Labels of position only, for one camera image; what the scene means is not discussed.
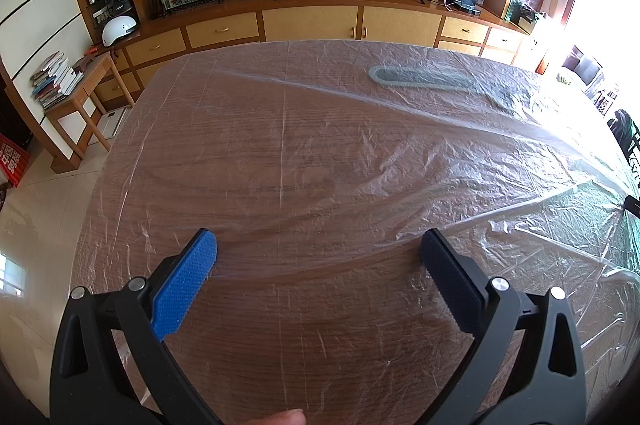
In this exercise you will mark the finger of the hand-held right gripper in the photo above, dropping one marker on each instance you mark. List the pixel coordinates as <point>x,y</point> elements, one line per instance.
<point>634,206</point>

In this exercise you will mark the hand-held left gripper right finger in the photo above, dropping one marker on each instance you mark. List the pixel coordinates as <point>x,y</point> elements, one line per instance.
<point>447,280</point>

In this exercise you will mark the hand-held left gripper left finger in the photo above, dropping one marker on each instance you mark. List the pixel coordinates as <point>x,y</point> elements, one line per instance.
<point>185,285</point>

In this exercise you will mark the person's left hand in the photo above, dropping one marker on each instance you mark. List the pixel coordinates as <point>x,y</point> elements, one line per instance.
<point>285,419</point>

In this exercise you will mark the black wooden chair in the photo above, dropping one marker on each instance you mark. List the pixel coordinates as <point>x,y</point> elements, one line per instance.
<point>627,140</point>

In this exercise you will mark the grey armchair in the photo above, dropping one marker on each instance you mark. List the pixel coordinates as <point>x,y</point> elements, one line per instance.
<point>585,65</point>

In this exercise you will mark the white floor scale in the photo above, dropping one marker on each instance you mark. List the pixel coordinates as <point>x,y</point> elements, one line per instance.
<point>110,122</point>

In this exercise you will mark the red printed box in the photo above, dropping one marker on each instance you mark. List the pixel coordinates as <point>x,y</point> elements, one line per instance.
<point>12,160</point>

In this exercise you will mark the green box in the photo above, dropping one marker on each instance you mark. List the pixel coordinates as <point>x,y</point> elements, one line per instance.
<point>515,12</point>

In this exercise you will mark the small wooden side table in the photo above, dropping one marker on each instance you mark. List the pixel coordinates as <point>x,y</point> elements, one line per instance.
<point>92,72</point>

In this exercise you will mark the stack of books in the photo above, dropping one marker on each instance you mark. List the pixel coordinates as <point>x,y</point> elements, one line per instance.
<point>55,80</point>

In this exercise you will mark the white helmet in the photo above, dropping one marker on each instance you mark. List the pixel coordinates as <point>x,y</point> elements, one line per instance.
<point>119,30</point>

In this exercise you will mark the long wooden cabinet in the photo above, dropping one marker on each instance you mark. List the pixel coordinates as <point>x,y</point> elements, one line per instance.
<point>310,22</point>

